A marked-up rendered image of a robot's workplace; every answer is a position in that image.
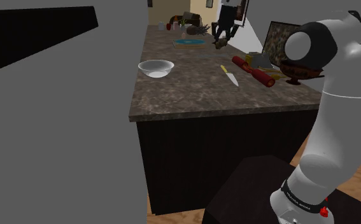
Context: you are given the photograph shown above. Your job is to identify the red rolling pin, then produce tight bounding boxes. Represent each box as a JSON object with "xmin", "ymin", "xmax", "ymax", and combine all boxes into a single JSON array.
[{"xmin": 231, "ymin": 55, "xmax": 276, "ymax": 88}]

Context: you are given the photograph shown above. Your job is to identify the dark kitchen counter cabinet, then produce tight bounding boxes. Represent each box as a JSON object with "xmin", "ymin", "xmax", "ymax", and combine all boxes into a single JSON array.
[{"xmin": 136, "ymin": 108, "xmax": 321, "ymax": 216}]

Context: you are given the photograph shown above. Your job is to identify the dark-framed speckled picture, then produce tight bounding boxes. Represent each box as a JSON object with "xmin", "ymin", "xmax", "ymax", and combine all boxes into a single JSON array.
[{"xmin": 262, "ymin": 20, "xmax": 302, "ymax": 67}]

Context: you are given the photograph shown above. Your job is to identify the dark footed bowl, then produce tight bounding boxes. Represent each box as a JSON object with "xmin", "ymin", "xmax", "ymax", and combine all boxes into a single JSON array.
[{"xmin": 279, "ymin": 60, "xmax": 325, "ymax": 86}]

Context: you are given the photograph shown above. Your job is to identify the brown pineapple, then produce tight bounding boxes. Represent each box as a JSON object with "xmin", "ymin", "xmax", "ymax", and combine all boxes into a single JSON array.
[{"xmin": 185, "ymin": 25, "xmax": 211, "ymax": 36}]

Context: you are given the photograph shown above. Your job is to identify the tan lumpy object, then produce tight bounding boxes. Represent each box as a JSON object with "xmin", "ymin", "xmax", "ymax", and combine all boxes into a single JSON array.
[{"xmin": 215, "ymin": 38, "xmax": 229, "ymax": 50}]

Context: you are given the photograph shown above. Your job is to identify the yellow utensil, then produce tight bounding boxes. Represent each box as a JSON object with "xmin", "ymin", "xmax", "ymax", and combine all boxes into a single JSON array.
[{"xmin": 257, "ymin": 66, "xmax": 289, "ymax": 82}]

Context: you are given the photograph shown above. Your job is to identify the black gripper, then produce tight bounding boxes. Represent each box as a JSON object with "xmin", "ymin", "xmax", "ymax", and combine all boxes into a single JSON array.
[{"xmin": 211, "ymin": 4, "xmax": 241, "ymax": 44}]

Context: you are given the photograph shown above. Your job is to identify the clear glass bowl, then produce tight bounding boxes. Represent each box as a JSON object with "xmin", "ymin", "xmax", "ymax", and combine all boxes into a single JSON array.
[{"xmin": 138, "ymin": 59, "xmax": 175, "ymax": 79}]

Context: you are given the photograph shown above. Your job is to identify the yellow-handled kitchen knife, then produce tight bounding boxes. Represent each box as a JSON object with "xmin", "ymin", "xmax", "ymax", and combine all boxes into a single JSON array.
[{"xmin": 220, "ymin": 64, "xmax": 240, "ymax": 88}]

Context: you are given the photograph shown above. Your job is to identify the dark robot stand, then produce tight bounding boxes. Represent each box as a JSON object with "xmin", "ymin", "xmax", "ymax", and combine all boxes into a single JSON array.
[{"xmin": 201, "ymin": 155, "xmax": 361, "ymax": 224}]

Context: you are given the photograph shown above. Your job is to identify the dark sofa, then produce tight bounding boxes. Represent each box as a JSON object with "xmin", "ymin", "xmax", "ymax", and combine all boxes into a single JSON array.
[{"xmin": 171, "ymin": 11, "xmax": 203, "ymax": 28}]

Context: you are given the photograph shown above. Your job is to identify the blue plate on board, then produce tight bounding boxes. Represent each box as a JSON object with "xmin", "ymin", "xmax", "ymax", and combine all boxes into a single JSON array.
[{"xmin": 172, "ymin": 38, "xmax": 207, "ymax": 50}]

